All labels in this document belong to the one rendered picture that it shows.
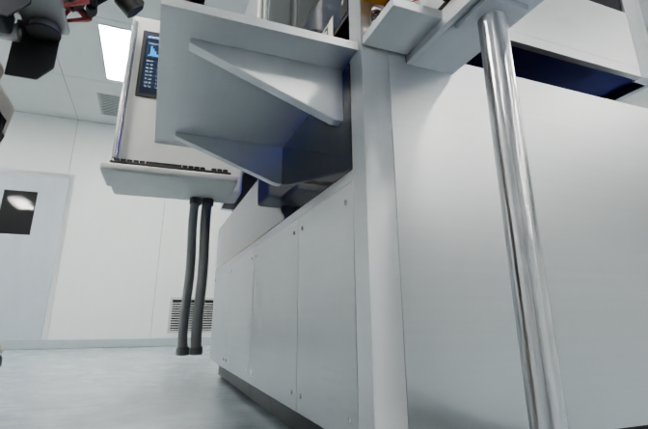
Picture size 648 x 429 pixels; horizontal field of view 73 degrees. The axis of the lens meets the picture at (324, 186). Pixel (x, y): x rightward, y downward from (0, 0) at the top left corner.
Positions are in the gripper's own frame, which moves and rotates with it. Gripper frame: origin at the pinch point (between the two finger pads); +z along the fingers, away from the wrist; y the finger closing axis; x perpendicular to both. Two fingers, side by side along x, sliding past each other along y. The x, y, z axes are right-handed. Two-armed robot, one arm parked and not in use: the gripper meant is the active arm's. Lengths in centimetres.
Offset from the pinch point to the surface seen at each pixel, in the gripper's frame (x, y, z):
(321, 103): -2.1, 35.1, 9.1
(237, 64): -2.1, 15.5, 6.8
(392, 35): -17.8, 42.9, -1.9
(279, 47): -5.3, 22.7, 1.5
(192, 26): -5.8, 5.0, 4.6
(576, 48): -13, 101, -28
